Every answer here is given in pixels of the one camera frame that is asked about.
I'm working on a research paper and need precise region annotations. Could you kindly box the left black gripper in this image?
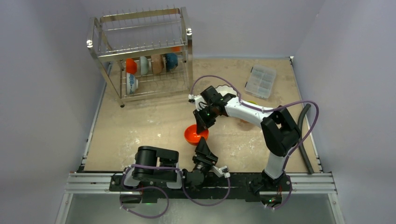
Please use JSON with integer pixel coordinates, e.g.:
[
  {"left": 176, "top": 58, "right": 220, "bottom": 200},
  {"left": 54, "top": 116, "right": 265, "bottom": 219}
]
[{"left": 192, "top": 136, "right": 217, "bottom": 175}]

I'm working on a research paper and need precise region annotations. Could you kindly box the red-orange bowl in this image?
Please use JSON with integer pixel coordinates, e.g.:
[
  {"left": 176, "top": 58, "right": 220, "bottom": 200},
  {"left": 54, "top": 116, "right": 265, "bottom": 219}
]
[
  {"left": 184, "top": 124, "right": 209, "bottom": 146},
  {"left": 125, "top": 58, "right": 137, "bottom": 75}
]

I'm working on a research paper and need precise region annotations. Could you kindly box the teal blue bowl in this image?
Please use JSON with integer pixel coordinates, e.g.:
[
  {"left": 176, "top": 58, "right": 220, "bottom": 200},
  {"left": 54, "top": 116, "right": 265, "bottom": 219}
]
[{"left": 164, "top": 53, "right": 178, "bottom": 72}]

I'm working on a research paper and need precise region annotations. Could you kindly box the white fluted bowl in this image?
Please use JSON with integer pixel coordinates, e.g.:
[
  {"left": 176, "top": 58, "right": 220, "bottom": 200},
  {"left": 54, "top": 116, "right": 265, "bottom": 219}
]
[{"left": 215, "top": 85, "right": 237, "bottom": 96}]

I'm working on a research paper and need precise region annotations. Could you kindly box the white blue floral bowl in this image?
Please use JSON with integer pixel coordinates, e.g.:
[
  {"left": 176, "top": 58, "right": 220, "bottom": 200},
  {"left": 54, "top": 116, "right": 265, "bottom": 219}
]
[{"left": 126, "top": 73, "right": 138, "bottom": 95}]

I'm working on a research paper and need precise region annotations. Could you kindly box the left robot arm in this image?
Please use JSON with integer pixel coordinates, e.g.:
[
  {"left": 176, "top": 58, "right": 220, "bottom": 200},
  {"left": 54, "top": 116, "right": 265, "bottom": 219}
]
[{"left": 121, "top": 139, "right": 218, "bottom": 191}]

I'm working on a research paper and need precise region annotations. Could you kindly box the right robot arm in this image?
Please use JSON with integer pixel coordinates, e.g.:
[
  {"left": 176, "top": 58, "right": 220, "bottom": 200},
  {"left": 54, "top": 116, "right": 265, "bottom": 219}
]
[{"left": 188, "top": 85, "right": 301, "bottom": 190}]

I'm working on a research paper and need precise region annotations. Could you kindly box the metal two-tier dish rack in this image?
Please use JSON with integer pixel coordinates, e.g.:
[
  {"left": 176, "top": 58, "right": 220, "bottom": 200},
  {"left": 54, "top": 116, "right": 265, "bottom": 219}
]
[{"left": 86, "top": 7, "right": 193, "bottom": 107}]

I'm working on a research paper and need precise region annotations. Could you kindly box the clear plastic organizer box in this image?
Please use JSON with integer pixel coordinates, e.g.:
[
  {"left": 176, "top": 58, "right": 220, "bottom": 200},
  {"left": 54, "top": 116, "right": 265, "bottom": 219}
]
[{"left": 245, "top": 64, "right": 276, "bottom": 99}]

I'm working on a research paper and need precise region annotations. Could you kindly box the brown speckled bowl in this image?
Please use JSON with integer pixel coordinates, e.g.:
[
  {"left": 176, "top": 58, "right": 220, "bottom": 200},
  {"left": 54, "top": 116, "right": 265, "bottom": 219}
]
[{"left": 151, "top": 54, "right": 164, "bottom": 74}]

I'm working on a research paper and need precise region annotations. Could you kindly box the pale green bowl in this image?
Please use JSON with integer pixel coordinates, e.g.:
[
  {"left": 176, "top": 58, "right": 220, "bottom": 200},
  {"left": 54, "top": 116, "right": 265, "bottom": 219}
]
[{"left": 140, "top": 56, "right": 150, "bottom": 75}]

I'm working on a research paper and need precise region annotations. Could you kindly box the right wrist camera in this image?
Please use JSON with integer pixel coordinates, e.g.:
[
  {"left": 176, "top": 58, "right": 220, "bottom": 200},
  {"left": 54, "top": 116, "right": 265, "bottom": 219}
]
[{"left": 188, "top": 94, "right": 205, "bottom": 108}]

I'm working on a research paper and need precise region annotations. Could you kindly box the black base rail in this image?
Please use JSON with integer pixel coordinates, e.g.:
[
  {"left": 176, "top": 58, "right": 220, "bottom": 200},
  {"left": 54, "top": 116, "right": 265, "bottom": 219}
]
[{"left": 109, "top": 173, "right": 292, "bottom": 206}]

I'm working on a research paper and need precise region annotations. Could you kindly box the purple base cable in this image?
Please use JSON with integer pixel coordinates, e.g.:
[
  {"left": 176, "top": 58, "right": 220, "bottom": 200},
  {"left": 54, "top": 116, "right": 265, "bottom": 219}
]
[{"left": 119, "top": 185, "right": 170, "bottom": 219}]

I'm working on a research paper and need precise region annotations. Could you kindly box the black hose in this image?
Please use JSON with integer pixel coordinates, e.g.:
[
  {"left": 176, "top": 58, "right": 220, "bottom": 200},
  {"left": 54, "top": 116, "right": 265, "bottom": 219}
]
[{"left": 297, "top": 103, "right": 316, "bottom": 175}]

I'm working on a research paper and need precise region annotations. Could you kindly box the aluminium frame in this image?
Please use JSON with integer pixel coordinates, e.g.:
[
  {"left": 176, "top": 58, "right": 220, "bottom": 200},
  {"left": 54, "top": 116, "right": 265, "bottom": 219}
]
[{"left": 55, "top": 172, "right": 345, "bottom": 224}]

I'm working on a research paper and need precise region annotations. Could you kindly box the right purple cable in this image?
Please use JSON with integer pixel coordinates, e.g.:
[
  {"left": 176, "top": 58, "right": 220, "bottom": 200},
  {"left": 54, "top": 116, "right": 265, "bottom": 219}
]
[{"left": 189, "top": 75, "right": 320, "bottom": 211}]

